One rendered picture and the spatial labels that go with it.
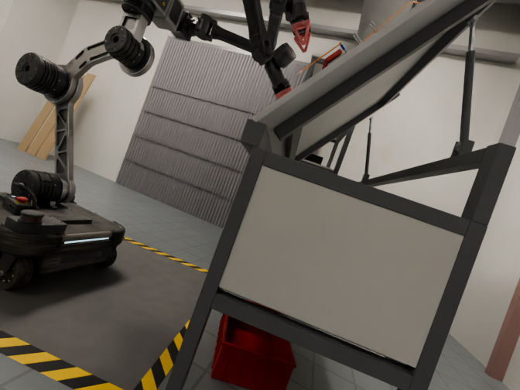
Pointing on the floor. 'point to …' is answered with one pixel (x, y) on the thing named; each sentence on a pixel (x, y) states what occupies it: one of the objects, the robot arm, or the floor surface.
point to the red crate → (251, 357)
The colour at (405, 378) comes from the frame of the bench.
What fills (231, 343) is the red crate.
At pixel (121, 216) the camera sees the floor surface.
